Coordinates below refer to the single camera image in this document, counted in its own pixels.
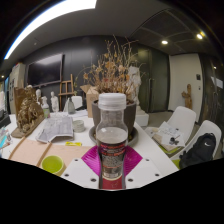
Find white bottle with green liquid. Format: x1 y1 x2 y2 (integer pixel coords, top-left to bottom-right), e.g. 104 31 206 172
41 95 51 119

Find clear white-capped drink bottle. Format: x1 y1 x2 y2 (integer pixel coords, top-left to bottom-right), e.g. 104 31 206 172
95 92 129 181

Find beige wooden board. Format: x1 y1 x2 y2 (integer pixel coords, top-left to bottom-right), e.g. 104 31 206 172
7 137 93 168

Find white chair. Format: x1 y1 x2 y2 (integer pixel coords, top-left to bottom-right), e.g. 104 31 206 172
169 119 223 169
63 95 84 113
144 105 198 154

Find small white plaster figure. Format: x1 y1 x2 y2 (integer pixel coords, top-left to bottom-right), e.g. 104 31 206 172
49 91 60 113

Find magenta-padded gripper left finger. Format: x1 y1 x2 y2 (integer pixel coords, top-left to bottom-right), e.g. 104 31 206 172
62 144 102 190

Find stack of papers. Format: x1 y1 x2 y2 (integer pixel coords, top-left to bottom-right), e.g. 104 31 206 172
151 120 186 153

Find black case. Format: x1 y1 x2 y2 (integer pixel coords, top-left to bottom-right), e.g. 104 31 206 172
0 109 11 129

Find brown cardboard box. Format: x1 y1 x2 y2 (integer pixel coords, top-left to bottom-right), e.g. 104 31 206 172
79 84 100 118

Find golden relief sculpture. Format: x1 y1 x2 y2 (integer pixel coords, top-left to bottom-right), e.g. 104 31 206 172
10 85 46 139

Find small flat yellow item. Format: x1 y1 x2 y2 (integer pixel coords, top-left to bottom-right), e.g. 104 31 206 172
65 141 83 147

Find wooden easel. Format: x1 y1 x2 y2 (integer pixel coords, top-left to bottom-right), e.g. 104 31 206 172
58 73 75 111

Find white plaster bust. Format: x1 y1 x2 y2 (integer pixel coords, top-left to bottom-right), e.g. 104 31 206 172
34 88 43 104

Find black backpack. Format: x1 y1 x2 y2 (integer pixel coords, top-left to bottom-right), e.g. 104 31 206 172
178 132 218 170

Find ceiling spot lights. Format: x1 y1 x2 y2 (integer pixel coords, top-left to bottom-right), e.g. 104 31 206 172
160 31 205 46

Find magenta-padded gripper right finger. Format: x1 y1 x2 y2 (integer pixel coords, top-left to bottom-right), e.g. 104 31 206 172
122 144 165 190

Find yellow-green mug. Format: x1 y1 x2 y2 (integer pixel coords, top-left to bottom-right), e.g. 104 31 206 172
40 154 65 176

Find printed newspaper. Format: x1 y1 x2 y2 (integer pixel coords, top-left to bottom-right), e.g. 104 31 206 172
35 114 75 144

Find dried plant in grey pot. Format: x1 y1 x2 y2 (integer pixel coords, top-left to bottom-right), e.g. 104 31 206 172
74 34 144 136

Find wooden figure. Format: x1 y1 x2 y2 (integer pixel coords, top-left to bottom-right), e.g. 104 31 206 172
181 83 194 110

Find white display panel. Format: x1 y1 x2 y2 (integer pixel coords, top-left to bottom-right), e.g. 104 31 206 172
8 63 27 116

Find black wall screen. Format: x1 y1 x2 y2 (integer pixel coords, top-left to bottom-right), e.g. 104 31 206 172
26 53 64 89

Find long ceiling light strip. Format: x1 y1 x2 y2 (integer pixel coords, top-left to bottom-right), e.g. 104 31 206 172
3 0 98 61

